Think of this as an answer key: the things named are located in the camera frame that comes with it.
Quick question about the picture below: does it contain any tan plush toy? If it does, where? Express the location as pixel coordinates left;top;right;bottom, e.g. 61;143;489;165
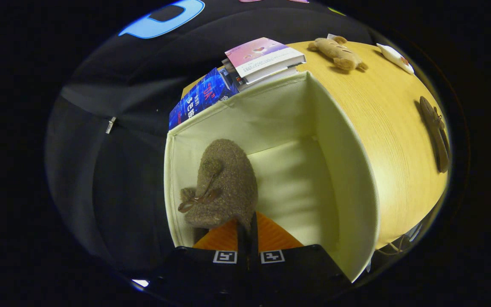
308;35;368;72

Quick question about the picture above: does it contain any brown fuzzy shoe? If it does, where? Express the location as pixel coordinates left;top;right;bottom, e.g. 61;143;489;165
178;139;259;231
419;96;450;174

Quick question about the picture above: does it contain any pink cover book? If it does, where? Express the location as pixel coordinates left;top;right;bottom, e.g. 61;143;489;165
224;37;307;80

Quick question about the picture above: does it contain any white book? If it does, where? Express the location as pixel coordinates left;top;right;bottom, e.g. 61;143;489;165
228;64;299;88

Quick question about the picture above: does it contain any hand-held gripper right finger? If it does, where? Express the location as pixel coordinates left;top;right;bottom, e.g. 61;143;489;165
250;212;352;299

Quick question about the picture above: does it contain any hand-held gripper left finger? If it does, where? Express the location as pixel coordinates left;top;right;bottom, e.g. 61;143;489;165
143;217;249;299

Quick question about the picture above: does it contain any white plush toy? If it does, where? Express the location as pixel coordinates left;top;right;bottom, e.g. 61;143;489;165
376;43;416;75

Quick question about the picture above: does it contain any dark blue book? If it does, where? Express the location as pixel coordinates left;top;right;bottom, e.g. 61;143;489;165
168;67;240;130

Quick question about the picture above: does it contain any cream fabric storage box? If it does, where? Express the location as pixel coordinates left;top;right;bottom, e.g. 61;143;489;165
163;70;381;283

